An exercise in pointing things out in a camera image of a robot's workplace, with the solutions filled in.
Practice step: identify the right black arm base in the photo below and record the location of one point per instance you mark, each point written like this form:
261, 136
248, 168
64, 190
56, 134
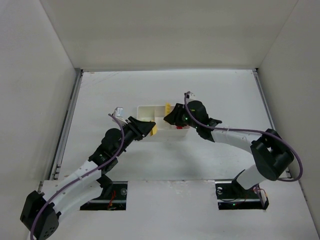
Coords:
231, 196

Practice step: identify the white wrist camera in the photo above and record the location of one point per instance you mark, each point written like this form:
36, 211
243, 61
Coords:
118, 114
189, 96

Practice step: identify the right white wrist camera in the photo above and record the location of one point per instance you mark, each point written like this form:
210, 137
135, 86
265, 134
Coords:
189, 96

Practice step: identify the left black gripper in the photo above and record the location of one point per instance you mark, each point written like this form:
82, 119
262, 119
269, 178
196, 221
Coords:
133, 127

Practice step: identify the left aluminium rail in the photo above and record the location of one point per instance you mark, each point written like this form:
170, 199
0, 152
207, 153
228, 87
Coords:
56, 163

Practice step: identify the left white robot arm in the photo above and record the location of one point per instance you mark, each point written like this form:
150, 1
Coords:
44, 211

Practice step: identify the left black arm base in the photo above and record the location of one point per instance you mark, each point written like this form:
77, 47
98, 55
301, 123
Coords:
112, 198

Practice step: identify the right aluminium rail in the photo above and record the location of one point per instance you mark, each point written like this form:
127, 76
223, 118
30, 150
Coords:
286, 175

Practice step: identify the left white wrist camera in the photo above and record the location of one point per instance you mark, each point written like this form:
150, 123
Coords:
118, 114

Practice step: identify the white three-compartment container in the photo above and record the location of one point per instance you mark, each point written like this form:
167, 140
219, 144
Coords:
156, 113

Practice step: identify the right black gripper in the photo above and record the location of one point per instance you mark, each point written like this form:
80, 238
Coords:
179, 116

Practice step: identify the aluminium rail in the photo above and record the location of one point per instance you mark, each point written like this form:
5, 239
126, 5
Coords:
286, 175
56, 163

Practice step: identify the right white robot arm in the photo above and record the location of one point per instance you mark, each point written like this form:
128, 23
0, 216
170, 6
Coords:
271, 156

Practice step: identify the yellow lego piece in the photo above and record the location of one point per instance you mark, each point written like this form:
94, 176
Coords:
167, 109
154, 130

